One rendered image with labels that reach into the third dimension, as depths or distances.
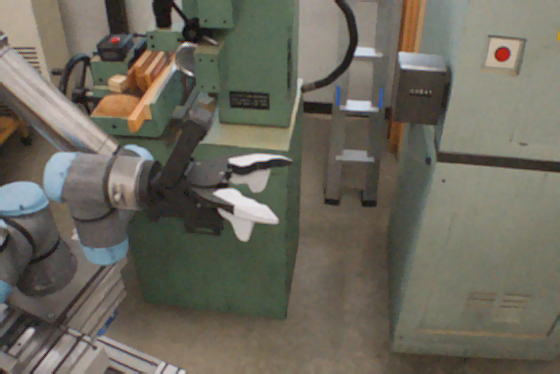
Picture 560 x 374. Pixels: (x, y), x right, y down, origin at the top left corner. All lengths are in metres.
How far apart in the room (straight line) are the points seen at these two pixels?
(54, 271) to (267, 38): 0.82
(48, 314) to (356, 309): 1.31
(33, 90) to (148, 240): 1.11
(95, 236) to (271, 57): 0.85
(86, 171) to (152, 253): 1.22
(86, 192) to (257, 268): 1.19
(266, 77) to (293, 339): 1.00
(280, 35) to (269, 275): 0.86
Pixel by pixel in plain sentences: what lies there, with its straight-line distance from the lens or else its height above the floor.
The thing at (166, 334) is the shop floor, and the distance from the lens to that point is 2.10.
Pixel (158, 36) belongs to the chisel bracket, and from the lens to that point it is 1.66.
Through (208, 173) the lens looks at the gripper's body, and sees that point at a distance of 0.72.
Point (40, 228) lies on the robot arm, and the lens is 1.11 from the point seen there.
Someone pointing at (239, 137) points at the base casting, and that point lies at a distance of 1.59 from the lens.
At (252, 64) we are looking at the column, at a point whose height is 1.01.
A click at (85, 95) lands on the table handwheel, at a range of 1.89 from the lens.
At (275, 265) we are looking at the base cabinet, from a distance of 1.86.
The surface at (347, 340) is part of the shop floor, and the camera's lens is 2.05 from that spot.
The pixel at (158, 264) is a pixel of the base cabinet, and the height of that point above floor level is 0.24.
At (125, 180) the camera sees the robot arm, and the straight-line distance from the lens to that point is 0.74.
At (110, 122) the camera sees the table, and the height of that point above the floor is 0.88.
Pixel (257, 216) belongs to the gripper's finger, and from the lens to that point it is 0.65.
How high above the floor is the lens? 1.69
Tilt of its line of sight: 39 degrees down
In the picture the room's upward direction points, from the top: straight up
